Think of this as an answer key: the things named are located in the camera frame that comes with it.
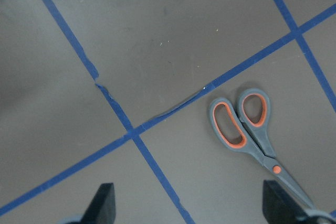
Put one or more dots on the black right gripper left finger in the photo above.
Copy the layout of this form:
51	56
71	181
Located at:
102	207

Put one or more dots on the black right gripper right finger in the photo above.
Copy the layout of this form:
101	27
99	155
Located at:
279	207

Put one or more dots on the grey orange scissors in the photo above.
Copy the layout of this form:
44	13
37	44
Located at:
255	140

